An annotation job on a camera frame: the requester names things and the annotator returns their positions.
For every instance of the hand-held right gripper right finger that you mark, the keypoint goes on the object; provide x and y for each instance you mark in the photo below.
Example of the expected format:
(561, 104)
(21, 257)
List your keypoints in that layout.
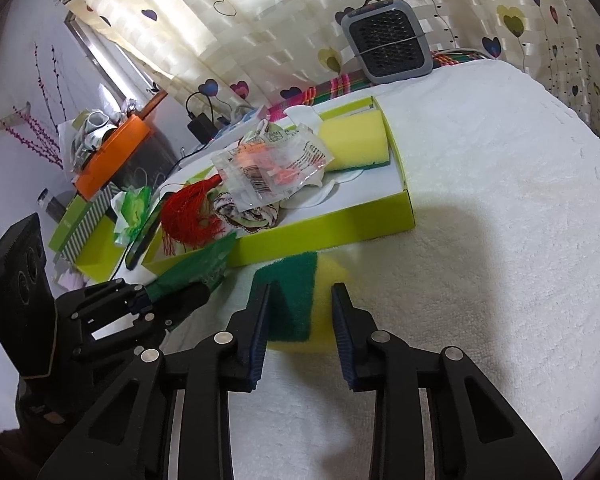
(342, 340)

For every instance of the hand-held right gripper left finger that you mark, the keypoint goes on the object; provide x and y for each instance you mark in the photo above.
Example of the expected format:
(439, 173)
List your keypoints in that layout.
(260, 335)

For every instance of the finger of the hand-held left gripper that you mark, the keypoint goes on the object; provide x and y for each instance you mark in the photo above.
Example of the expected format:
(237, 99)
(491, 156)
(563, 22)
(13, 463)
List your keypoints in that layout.
(144, 301)
(185, 305)

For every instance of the green tea packet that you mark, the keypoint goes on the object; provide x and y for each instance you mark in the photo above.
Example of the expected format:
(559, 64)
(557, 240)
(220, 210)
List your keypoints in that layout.
(200, 265)

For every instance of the yellow sponge with green pad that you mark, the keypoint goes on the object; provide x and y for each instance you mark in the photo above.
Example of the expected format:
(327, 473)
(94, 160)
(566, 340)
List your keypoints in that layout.
(295, 300)
(352, 137)

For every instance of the red tassel knot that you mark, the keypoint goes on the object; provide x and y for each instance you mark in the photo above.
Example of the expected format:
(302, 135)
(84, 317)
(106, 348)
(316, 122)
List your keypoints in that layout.
(190, 215)

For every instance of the green floral cloth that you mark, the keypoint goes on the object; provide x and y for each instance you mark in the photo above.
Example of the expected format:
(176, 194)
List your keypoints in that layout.
(252, 215)

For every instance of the lime green shallow box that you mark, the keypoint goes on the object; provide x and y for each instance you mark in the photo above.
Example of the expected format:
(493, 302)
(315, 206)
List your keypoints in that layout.
(330, 225)

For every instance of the white terry cloth roll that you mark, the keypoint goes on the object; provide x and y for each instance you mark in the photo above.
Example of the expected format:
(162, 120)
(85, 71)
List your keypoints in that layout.
(330, 192)

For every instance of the clear plastic packet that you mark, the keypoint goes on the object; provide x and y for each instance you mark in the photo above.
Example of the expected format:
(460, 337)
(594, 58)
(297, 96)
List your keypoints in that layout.
(275, 170)

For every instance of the black phone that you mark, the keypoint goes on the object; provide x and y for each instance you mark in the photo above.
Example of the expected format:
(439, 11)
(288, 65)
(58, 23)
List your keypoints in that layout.
(141, 245)

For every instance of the lime chevron pattern box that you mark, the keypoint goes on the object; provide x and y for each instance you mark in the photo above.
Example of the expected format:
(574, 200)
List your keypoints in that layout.
(92, 260)

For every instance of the green white plastic bag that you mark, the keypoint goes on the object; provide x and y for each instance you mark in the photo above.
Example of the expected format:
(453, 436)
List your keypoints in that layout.
(132, 210)

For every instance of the pink branch decoration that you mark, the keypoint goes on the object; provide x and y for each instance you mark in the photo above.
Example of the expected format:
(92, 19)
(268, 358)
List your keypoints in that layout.
(47, 147)

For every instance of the orange tray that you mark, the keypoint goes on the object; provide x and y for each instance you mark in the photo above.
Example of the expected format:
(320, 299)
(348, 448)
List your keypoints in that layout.
(115, 152)

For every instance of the pile of white plastic items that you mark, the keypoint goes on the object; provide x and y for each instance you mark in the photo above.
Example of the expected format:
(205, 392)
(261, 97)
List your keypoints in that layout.
(92, 132)

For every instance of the black charger adapter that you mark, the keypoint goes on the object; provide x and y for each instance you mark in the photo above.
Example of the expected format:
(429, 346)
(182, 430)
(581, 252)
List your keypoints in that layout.
(201, 126)

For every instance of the white power strip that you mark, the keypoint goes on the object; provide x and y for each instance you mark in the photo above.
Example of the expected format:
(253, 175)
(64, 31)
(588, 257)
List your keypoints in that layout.
(232, 127)

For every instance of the colourful plaid cloth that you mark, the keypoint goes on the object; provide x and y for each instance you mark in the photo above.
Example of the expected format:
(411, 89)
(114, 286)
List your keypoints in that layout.
(330, 87)

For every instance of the heart print curtain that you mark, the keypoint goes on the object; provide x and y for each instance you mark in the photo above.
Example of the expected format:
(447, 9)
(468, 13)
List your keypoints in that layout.
(260, 20)

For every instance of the small grey fan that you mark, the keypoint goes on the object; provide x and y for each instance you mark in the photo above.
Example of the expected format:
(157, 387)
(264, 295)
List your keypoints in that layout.
(387, 42)

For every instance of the metal window frame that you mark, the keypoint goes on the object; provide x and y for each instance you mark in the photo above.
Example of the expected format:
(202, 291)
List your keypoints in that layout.
(105, 55)

